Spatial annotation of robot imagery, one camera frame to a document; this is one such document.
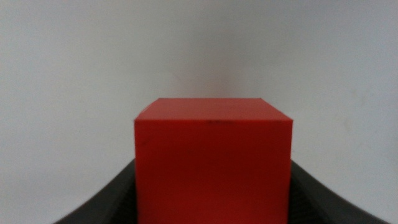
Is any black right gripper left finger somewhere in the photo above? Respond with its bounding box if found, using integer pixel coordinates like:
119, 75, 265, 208
54, 160, 137, 224

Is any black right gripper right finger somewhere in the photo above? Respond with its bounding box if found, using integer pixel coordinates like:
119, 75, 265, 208
289, 160, 391, 224

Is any red cube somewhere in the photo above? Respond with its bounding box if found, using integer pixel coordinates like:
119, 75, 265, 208
134, 97, 294, 224

